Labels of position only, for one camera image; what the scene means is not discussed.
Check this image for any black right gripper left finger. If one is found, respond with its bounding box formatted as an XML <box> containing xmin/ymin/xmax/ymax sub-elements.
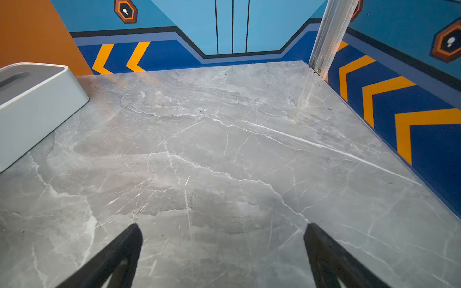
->
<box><xmin>59</xmin><ymin>223</ymin><xmax>143</xmax><ymax>288</ymax></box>

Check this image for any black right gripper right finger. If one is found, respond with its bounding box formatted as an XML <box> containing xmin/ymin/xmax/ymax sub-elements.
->
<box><xmin>304</xmin><ymin>223</ymin><xmax>389</xmax><ymax>288</ymax></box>

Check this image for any right aluminium corner post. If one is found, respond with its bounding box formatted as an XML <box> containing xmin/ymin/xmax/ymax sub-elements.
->
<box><xmin>309</xmin><ymin>0</ymin><xmax>360</xmax><ymax>80</ymax></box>

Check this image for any white grey tissue box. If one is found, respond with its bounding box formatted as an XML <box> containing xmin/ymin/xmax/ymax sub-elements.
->
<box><xmin>1</xmin><ymin>62</ymin><xmax>90</xmax><ymax>171</ymax></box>

